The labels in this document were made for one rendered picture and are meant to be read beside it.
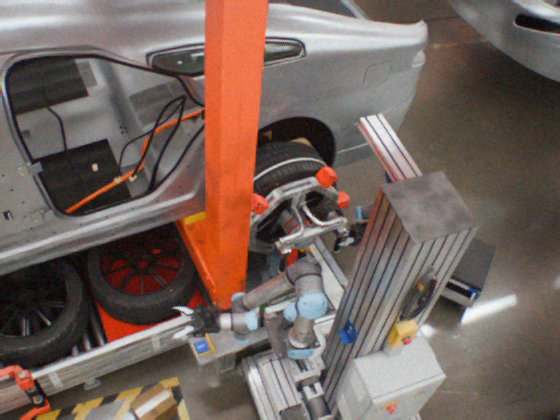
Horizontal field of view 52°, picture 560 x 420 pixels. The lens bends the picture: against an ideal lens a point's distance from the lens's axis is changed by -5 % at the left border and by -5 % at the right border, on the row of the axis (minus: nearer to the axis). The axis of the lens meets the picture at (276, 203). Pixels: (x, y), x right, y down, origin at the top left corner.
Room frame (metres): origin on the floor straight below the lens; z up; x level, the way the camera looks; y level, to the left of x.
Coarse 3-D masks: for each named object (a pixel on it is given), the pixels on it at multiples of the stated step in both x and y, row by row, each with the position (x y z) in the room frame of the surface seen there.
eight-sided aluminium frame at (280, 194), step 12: (312, 180) 2.12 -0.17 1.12; (276, 192) 2.01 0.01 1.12; (288, 192) 2.02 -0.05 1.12; (300, 192) 2.04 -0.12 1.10; (324, 192) 2.13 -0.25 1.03; (336, 192) 2.19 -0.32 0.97; (276, 204) 1.97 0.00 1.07; (252, 216) 1.94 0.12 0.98; (264, 216) 1.94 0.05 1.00; (324, 216) 2.19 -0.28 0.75; (252, 228) 1.90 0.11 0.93; (312, 228) 2.17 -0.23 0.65; (252, 240) 1.90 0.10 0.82; (264, 252) 1.95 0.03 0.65
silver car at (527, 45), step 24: (456, 0) 4.62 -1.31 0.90; (480, 0) 4.37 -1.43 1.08; (504, 0) 4.20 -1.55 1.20; (528, 0) 4.10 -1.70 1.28; (552, 0) 4.05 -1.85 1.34; (480, 24) 4.33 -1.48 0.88; (504, 24) 4.12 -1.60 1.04; (528, 24) 4.00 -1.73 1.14; (552, 24) 3.92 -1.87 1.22; (504, 48) 4.11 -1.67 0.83; (528, 48) 3.95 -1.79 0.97; (552, 48) 3.87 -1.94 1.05; (552, 72) 3.88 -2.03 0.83
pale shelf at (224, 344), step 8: (256, 312) 1.67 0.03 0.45; (264, 328) 1.58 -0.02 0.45; (208, 336) 1.48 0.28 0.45; (216, 336) 1.48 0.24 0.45; (224, 336) 1.49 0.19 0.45; (232, 336) 1.50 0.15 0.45; (256, 336) 1.52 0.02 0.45; (264, 336) 1.52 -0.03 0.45; (216, 344) 1.44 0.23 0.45; (224, 344) 1.44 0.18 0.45; (232, 344) 1.45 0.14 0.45; (240, 344) 1.46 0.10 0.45; (248, 344) 1.46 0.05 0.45; (216, 352) 1.39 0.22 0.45; (224, 352) 1.39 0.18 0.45; (232, 352) 1.41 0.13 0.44; (200, 360) 1.33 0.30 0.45; (208, 360) 1.33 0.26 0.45
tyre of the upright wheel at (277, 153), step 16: (272, 144) 2.29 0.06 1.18; (288, 144) 2.32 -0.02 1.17; (304, 144) 2.38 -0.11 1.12; (256, 160) 2.18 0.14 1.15; (272, 160) 2.18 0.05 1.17; (288, 160) 2.19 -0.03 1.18; (304, 160) 2.22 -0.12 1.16; (320, 160) 2.31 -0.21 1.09; (256, 176) 2.09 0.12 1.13; (272, 176) 2.07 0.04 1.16; (288, 176) 2.10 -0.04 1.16; (304, 176) 2.15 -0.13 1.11; (256, 192) 2.01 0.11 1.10
